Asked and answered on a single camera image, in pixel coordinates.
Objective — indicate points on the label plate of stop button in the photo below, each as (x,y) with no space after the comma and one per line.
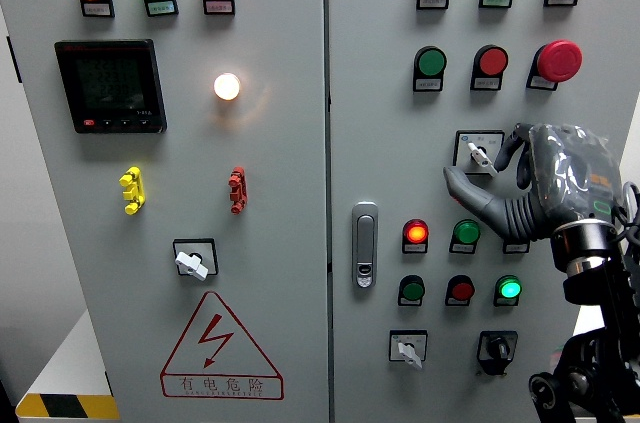
(541,83)

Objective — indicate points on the large red stop button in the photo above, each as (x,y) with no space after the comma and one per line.
(560,60)

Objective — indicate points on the small green push button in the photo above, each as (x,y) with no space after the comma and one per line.
(467,232)
(413,289)

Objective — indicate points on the small lit green lamp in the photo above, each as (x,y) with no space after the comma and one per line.
(509,288)

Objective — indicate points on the label plate of large red button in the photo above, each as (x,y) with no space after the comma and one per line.
(486,84)

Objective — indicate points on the label plate of small green button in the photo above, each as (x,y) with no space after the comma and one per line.
(462,248)
(410,302)

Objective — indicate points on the label plate of small green lamp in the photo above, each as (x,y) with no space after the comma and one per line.
(505,302)

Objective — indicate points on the large red push button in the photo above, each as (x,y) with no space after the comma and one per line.
(493,61)

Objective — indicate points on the small red push button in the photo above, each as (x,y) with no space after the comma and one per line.
(462,289)

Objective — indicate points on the small lit red lamp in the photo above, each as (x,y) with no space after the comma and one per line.
(416,232)

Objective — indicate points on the label plate of small red button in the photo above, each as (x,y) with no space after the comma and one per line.
(457,302)

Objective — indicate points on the label plate of large green button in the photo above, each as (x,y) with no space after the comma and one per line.
(428,84)

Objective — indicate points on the label plate of small red lamp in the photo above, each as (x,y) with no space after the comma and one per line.
(414,248)

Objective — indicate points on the large green push button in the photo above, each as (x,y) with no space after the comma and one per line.
(431,61)

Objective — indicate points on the grey cabinet door with lock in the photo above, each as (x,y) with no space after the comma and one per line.
(380,143)

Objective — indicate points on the silver door lock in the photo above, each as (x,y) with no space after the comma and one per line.
(365,243)

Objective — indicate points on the grey cabinet door with display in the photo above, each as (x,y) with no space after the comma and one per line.
(280,153)

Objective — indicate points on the white round lamp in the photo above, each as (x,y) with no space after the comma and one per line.
(227,86)

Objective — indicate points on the label plate of red-orange lamp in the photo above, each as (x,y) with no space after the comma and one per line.
(219,7)

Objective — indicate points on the red warning triangle sign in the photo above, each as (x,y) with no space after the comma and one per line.
(221,385)

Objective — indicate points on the greenish label plate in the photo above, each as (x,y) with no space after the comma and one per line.
(161,7)

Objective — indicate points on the black digital display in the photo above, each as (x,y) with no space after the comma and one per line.
(111,85)

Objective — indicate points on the label plate of yellow lamp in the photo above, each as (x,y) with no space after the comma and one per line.
(97,9)

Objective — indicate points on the black door hinge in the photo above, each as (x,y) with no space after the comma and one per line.
(14,60)
(108,383)

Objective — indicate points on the black yellow striped tape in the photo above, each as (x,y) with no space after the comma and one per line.
(67,405)

